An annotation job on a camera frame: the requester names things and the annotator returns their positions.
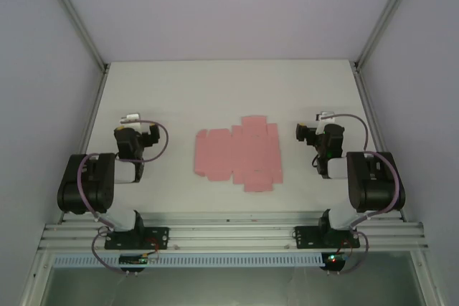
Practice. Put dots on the pink paper box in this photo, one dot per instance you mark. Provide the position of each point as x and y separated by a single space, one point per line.
222 155

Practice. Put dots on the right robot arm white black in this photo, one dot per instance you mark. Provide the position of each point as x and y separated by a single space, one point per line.
373 184

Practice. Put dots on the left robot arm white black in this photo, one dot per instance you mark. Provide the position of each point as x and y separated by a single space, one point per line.
86 184

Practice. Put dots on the grey metal lower panel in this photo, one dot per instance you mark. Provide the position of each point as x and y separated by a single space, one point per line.
229 288

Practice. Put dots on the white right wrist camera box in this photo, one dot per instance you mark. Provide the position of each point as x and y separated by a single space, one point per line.
324 117

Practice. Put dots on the aluminium table side rail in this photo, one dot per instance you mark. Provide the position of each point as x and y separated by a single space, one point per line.
94 112
367 105

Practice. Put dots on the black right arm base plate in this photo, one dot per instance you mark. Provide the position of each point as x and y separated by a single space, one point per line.
305 237

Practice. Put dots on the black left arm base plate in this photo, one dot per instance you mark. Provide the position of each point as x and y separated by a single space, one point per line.
157 237

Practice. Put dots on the aluminium mounting rail bed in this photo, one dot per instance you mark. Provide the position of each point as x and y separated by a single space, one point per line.
229 229

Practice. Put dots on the aluminium frame post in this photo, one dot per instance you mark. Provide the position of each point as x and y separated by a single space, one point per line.
73 15
387 12

